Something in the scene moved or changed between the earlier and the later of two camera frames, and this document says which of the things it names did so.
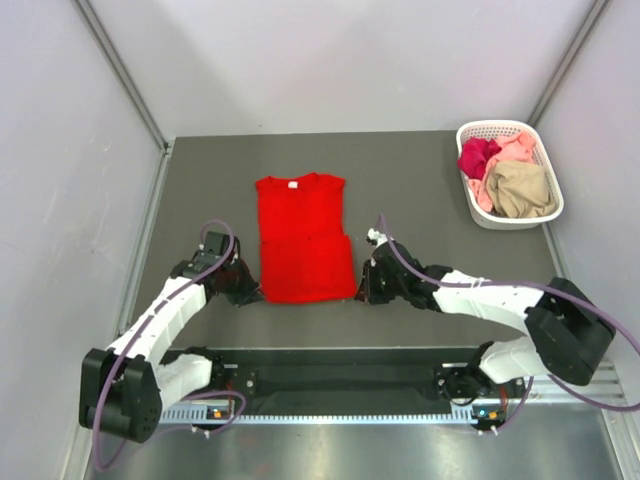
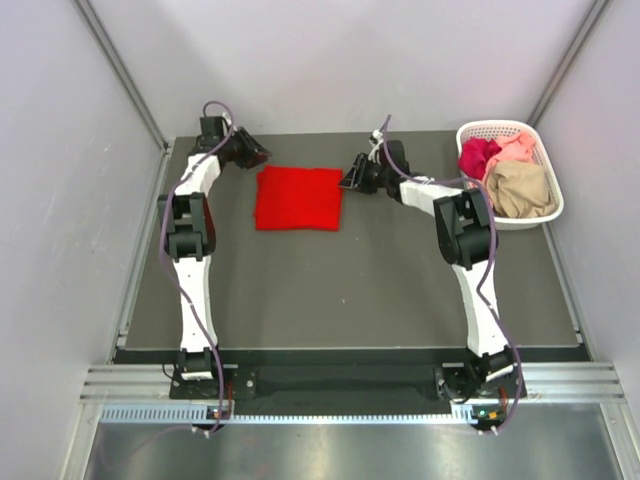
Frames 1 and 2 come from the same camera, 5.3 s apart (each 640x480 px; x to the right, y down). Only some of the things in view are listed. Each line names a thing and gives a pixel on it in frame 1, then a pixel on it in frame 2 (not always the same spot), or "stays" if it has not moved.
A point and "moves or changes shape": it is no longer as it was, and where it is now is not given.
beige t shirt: (520, 189) stays
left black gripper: (250, 291) to (253, 151)
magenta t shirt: (473, 155) stays
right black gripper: (367, 292) to (356, 178)
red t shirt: (306, 257) moves or changes shape
